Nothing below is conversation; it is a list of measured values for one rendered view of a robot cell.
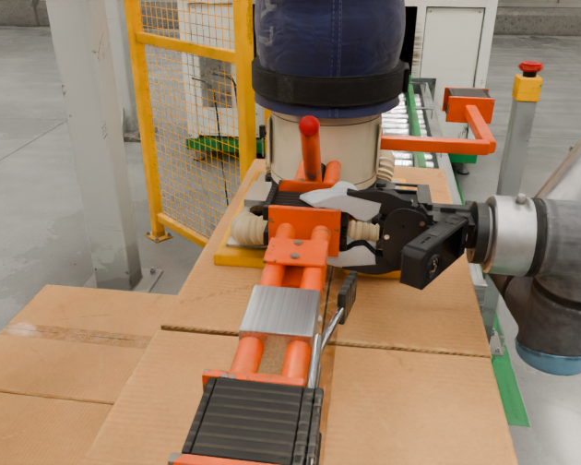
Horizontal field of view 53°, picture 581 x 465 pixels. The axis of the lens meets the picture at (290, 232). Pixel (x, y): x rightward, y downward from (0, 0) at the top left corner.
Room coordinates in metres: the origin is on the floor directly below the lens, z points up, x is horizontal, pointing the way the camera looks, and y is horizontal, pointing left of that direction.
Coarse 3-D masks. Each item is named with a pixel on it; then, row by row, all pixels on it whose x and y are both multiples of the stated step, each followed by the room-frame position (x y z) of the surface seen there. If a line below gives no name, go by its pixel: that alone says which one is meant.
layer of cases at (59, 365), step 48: (48, 288) 1.30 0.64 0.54; (0, 336) 1.09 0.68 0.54; (48, 336) 1.09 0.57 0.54; (96, 336) 1.09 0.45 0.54; (144, 336) 1.09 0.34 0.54; (0, 384) 0.93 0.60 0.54; (48, 384) 0.93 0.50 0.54; (96, 384) 0.93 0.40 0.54; (0, 432) 0.80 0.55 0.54; (48, 432) 0.80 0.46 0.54; (96, 432) 0.80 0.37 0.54
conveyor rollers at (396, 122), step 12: (396, 108) 3.14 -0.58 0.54; (384, 120) 2.89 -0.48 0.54; (396, 120) 2.88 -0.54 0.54; (408, 120) 2.88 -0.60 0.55; (420, 120) 2.87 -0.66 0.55; (384, 132) 2.71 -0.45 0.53; (396, 132) 2.70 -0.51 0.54; (408, 132) 2.69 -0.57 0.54; (396, 156) 2.35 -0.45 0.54; (408, 156) 2.34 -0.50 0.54; (432, 168) 2.23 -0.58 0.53
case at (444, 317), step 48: (240, 192) 0.99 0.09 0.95; (432, 192) 1.00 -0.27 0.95; (192, 288) 0.67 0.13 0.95; (240, 288) 0.67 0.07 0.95; (336, 288) 0.67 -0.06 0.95; (384, 288) 0.67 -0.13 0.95; (432, 288) 0.67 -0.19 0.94; (336, 336) 0.56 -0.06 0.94; (384, 336) 0.56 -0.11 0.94; (432, 336) 0.56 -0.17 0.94; (480, 336) 0.56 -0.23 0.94
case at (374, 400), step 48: (192, 336) 0.56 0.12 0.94; (144, 384) 0.48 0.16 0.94; (192, 384) 0.48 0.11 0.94; (336, 384) 0.48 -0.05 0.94; (384, 384) 0.48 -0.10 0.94; (432, 384) 0.48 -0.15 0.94; (480, 384) 0.48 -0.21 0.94; (144, 432) 0.41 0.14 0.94; (336, 432) 0.41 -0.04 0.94; (384, 432) 0.41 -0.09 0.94; (432, 432) 0.41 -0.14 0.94; (480, 432) 0.41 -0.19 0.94
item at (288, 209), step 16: (272, 192) 0.64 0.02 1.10; (288, 192) 0.66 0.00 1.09; (304, 192) 0.66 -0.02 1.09; (272, 208) 0.59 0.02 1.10; (288, 208) 0.59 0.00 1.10; (304, 208) 0.59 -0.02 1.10; (320, 208) 0.59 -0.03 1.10; (272, 224) 0.59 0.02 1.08; (304, 224) 0.59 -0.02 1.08; (320, 224) 0.58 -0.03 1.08; (336, 224) 0.58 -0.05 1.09; (336, 240) 0.58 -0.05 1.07; (336, 256) 0.58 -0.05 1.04
